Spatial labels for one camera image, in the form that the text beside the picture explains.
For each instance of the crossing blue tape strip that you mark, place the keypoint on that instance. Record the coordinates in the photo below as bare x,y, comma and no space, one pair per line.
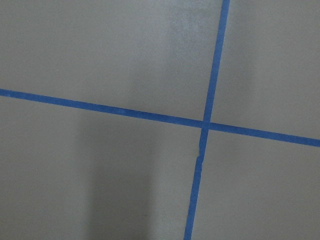
209,104

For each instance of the long blue tape strip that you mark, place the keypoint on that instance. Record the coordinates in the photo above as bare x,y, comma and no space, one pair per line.
161,118

